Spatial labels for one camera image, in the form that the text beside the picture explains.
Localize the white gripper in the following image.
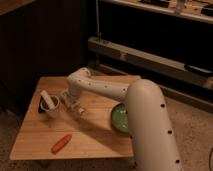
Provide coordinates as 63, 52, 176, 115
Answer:
60, 89, 85, 115

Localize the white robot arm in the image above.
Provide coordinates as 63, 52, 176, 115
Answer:
65, 67, 184, 171

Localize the green ceramic bowl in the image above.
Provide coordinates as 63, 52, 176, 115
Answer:
111, 103, 129, 133

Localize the wooden table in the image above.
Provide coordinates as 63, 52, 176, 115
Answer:
10, 77, 132, 160

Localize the orange carrot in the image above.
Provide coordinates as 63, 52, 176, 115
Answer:
51, 134, 72, 154

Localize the thin metal pole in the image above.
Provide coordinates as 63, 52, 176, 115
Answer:
95, 0, 101, 41

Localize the dark wooden cabinet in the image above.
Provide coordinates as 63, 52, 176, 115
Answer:
0, 0, 86, 111

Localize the upper wooden shelf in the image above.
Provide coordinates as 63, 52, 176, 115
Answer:
102, 0, 213, 24

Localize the long wooden bench rail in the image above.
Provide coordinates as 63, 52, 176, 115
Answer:
88, 37, 213, 90

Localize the black handle on bench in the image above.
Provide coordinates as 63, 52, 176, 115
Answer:
184, 64, 213, 77

